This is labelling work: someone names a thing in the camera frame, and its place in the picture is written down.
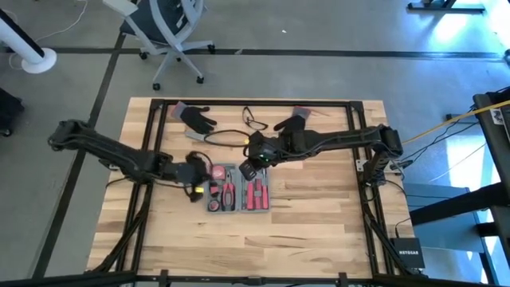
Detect black work glove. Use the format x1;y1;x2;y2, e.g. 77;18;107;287
171;100;218;136
273;105;312;133

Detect pink long ribbed tool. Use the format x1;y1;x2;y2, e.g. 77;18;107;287
241;177;256;211

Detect white-frame mesh office chair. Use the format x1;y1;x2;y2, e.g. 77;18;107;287
102;0;216;91

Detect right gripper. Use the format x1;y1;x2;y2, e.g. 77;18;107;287
237;141;283;182

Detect black diagonal frame brace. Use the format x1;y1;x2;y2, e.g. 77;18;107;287
89;205;148;276
360;195;427;278

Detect black thin floor cable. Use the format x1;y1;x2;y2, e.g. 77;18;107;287
402;119;479;164

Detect yellow hanging cable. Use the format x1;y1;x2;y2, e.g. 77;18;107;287
402;99;510;144

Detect white floor cable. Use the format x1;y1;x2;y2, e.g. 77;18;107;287
7;0;89;72

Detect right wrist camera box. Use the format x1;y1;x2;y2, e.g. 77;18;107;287
247;132;267;151

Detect grey utility knife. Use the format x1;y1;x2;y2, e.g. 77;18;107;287
183;129;208;144

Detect pink tool handle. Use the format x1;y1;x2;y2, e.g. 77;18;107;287
221;169;237;212

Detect black Netgear switch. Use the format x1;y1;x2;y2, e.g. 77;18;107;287
389;238;426;270

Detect white tower fan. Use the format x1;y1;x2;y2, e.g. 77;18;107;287
0;7;58;75

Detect black overhead rig crossbar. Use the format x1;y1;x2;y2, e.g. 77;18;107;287
0;270;510;287

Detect tortoise-frame safety glasses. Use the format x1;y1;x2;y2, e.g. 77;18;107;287
241;105;269;132

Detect black standing desk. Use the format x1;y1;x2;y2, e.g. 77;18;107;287
406;0;485;15

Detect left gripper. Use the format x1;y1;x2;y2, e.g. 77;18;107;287
170;159;209;203

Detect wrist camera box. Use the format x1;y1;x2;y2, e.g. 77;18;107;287
185;151;213;175
247;132;267;151

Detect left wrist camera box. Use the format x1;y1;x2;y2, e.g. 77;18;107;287
185;151;213;175

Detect grey plastic tool case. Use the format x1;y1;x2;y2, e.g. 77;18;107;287
206;162;272;214

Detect black wheeled object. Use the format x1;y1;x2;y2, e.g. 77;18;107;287
0;87;26;137

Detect black looped cable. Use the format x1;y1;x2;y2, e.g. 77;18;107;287
190;150;215;171
202;129;252;148

